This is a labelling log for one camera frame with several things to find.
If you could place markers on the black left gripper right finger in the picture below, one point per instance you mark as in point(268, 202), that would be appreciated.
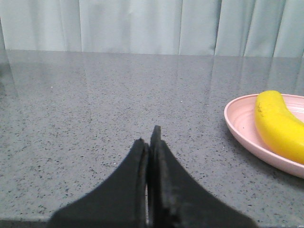
point(176, 200)

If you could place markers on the pale grey curtain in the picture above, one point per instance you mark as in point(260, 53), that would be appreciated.
point(253, 28)

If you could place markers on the yellow banana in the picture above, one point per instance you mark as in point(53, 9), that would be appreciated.
point(279, 129)

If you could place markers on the pink plate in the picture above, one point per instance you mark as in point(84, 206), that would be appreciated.
point(239, 117)

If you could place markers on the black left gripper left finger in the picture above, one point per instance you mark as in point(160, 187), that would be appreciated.
point(119, 202)

